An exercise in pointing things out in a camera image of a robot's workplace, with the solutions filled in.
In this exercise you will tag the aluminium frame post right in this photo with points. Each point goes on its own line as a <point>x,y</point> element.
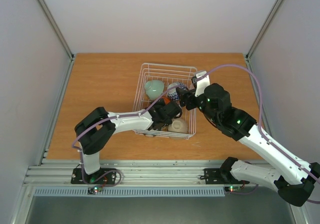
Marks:
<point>266,24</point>

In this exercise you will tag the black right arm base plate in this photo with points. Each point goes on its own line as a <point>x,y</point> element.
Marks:
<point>216,176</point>

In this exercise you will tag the white wire dish rack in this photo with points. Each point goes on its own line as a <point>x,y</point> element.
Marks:
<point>167,74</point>

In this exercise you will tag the red patterned bowl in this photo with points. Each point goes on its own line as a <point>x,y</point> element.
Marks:
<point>172,94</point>

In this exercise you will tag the celadon green ceramic bowl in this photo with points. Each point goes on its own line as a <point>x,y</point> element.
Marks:
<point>153,89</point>

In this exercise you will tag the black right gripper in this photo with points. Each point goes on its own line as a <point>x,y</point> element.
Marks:
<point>186,99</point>

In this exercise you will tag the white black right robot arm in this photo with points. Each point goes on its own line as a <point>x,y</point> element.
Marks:
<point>292,178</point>

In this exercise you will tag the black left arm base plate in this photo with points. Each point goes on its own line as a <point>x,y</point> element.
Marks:
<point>102,176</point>

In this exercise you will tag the aluminium frame post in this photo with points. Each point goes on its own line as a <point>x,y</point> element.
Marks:
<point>266,24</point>
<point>43,5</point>

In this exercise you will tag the right green circuit board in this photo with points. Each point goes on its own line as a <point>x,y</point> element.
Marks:
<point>233,188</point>

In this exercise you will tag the green circuit board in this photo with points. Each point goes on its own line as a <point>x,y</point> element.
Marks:
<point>233,188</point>
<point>95,189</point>

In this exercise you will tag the white bowl black rim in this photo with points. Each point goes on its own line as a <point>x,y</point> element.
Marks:
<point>150,133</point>

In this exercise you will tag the left green circuit board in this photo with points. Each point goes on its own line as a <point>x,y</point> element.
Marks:
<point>95,189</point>

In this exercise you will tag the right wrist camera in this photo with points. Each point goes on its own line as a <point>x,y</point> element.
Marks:
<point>200,81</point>

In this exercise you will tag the aluminium frame post left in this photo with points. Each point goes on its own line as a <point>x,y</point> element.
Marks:
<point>43,5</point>

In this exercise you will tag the aluminium rail base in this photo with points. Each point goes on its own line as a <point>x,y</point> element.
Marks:
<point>135,173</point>

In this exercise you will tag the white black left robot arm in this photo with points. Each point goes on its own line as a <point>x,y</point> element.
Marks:
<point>95,130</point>

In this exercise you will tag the grey slotted cable duct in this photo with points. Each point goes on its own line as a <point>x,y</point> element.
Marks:
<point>130,192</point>

